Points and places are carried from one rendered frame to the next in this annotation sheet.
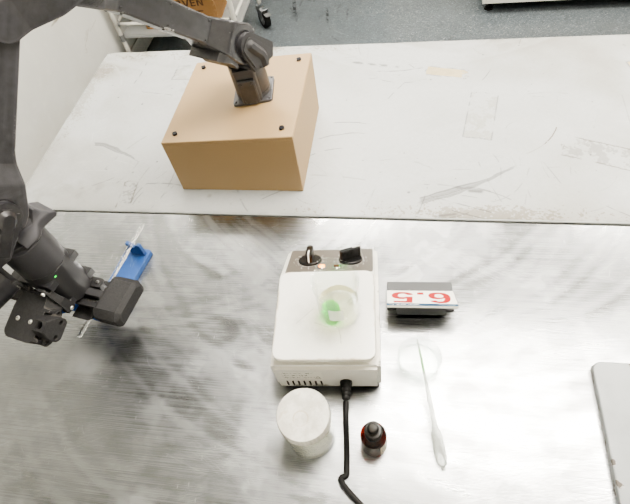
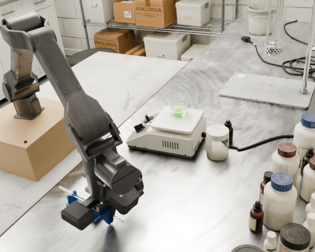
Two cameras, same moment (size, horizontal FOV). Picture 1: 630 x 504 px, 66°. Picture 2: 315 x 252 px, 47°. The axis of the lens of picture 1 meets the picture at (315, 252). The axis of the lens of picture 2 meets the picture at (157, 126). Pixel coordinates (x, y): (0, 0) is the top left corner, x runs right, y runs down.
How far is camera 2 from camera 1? 0.87 m
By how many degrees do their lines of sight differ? 58
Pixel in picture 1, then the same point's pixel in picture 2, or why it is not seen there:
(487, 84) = not seen: hidden behind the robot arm
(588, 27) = not seen: outside the picture
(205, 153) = (47, 141)
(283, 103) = (51, 104)
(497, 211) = (145, 96)
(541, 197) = (147, 88)
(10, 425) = not seen: outside the picture
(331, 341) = (191, 117)
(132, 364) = (149, 211)
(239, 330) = (154, 169)
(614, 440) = (244, 96)
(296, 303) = (168, 123)
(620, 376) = (224, 90)
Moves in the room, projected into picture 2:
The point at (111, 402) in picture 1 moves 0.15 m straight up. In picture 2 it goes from (169, 222) to (164, 167)
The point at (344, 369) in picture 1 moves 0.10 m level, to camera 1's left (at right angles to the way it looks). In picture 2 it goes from (201, 123) to (198, 144)
